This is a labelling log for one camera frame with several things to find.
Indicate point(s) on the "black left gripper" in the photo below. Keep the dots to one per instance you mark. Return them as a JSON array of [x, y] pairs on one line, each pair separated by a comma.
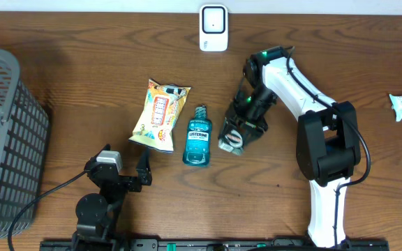
[[134, 185]]

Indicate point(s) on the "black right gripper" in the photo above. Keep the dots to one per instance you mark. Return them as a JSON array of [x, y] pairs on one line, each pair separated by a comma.
[[249, 127]]

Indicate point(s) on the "yellow snack bag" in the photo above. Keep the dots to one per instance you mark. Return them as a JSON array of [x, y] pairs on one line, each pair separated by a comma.
[[162, 107]]

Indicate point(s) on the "teal mouthwash bottle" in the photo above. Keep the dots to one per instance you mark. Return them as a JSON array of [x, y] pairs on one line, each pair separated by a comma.
[[197, 148]]

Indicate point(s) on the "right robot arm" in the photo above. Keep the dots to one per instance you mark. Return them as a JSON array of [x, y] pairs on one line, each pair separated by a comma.
[[328, 142]]

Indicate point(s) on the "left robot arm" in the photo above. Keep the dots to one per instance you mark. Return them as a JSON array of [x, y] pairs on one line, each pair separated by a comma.
[[97, 213]]

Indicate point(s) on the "white barcode scanner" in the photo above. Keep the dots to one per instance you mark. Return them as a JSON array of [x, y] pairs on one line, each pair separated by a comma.
[[213, 28]]

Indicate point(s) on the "grey plastic mesh basket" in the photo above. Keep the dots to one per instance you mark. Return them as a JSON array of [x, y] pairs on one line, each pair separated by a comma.
[[24, 135]]

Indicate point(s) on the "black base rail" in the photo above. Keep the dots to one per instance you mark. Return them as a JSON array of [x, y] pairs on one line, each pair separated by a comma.
[[285, 243]]

